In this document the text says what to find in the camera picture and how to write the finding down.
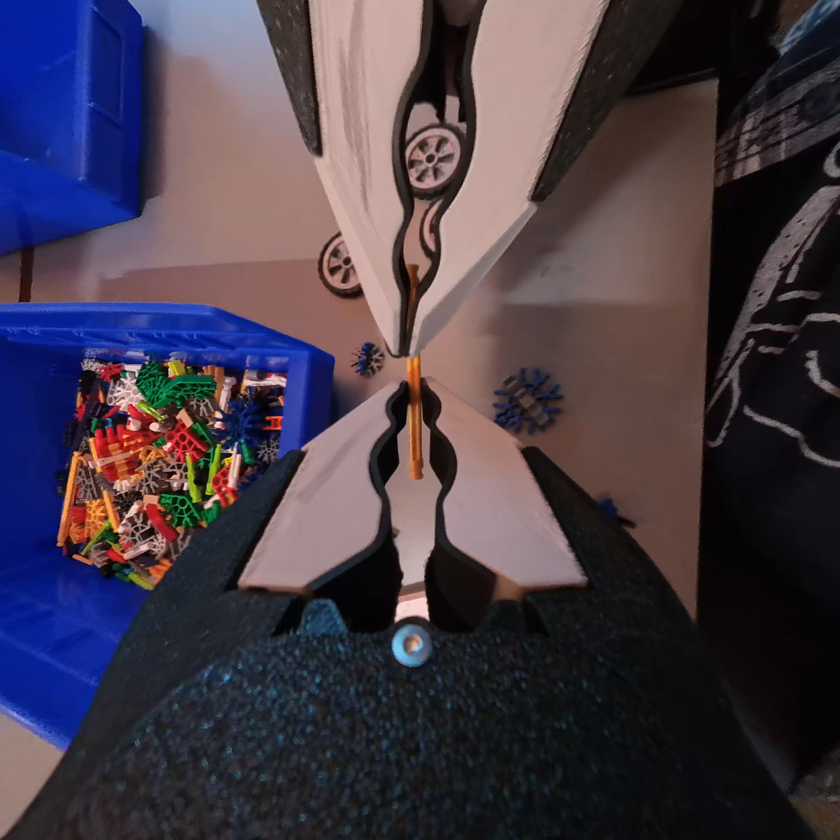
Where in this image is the pile of colourful toy pieces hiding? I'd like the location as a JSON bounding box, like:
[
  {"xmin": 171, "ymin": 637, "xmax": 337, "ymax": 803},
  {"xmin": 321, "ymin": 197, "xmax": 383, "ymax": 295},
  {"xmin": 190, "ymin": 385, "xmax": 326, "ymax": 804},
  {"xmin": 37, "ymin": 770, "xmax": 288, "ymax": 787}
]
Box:
[{"xmin": 56, "ymin": 357, "xmax": 287, "ymax": 588}]

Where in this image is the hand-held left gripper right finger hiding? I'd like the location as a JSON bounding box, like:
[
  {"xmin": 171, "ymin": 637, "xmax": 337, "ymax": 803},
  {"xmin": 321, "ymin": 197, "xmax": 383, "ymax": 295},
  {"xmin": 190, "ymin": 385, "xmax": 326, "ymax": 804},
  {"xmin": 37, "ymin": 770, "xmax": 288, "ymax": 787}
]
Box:
[{"xmin": 423, "ymin": 380, "xmax": 588, "ymax": 594}]

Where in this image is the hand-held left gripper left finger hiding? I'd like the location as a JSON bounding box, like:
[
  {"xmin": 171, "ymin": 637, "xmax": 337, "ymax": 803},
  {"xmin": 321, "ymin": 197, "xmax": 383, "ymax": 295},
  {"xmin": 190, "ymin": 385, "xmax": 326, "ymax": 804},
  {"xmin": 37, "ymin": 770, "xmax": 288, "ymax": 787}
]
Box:
[{"xmin": 238, "ymin": 382, "xmax": 401, "ymax": 594}]

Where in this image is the empty blue plastic bin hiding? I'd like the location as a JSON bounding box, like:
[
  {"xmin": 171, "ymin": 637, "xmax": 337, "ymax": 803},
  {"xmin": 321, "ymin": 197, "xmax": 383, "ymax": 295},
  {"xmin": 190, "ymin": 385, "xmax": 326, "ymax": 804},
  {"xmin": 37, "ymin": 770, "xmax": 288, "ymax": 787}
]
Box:
[{"xmin": 0, "ymin": 0, "xmax": 143, "ymax": 257}]

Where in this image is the person's dark printed shirt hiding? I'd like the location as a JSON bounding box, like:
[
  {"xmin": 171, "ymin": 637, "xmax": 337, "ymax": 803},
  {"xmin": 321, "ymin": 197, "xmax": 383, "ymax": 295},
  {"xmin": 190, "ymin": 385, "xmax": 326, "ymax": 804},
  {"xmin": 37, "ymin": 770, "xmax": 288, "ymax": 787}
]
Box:
[{"xmin": 696, "ymin": 0, "xmax": 840, "ymax": 788}]

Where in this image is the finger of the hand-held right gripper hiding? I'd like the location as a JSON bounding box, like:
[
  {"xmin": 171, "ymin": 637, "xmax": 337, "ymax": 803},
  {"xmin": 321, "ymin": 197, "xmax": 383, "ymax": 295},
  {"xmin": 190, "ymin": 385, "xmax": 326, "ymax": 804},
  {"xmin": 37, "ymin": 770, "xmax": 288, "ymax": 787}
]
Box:
[
  {"xmin": 415, "ymin": 0, "xmax": 613, "ymax": 355},
  {"xmin": 308, "ymin": 0, "xmax": 434, "ymax": 358}
]

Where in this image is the orange toy rod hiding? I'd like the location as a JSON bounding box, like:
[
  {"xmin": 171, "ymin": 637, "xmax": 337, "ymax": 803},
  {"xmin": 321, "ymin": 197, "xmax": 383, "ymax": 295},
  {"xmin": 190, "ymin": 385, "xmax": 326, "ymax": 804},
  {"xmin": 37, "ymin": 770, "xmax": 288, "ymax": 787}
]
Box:
[{"xmin": 405, "ymin": 263, "xmax": 425, "ymax": 480}]

